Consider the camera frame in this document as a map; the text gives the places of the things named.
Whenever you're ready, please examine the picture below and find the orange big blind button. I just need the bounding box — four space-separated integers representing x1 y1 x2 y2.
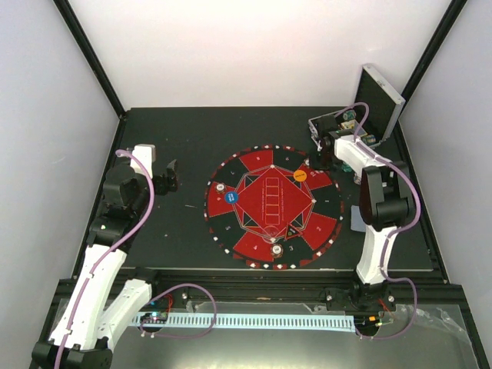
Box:
293 169 307 182

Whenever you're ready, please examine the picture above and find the blue small blind button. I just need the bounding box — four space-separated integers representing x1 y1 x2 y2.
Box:
224 191 239 204

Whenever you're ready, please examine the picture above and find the black triangular marker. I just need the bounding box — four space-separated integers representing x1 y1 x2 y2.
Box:
284 224 302 240

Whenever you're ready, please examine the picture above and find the clear round dealer button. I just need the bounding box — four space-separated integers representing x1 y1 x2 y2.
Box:
262 225 281 244

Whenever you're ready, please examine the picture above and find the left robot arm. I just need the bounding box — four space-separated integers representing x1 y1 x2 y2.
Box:
32 150 178 368

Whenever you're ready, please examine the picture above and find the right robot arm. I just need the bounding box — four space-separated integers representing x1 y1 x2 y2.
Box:
309 131 421 310

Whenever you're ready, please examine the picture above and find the pyramid card box in case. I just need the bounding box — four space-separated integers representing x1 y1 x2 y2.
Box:
341 119 358 130

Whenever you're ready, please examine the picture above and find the green chip stack case front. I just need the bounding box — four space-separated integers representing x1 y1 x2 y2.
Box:
362 135 377 146

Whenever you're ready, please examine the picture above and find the green chip stack in case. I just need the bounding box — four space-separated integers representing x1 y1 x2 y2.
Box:
342 109 357 121

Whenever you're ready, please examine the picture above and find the blue card deck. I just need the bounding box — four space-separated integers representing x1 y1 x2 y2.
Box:
351 205 366 233

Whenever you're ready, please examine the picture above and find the aluminium poker case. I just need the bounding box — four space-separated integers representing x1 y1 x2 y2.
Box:
307 64 406 148

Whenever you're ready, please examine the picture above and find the round red black poker mat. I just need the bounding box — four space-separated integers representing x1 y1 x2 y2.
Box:
203 145 345 271

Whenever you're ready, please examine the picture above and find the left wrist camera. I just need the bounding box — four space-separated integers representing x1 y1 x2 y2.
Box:
130 144 156 172

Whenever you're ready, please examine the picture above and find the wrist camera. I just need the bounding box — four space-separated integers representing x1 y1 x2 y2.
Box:
311 115 339 139
130 144 156 172

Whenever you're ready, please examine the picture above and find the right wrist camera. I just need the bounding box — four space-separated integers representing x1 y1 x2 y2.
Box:
311 115 339 139

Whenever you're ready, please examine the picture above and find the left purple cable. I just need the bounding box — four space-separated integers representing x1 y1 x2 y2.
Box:
53 148 157 369

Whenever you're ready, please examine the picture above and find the purple cable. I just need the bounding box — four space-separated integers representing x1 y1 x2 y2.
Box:
333 102 421 341
53 148 157 369

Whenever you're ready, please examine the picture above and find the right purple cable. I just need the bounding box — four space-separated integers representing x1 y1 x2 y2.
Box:
333 102 421 341

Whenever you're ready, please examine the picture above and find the white slotted cable duct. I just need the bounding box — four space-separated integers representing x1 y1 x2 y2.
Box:
129 312 355 333

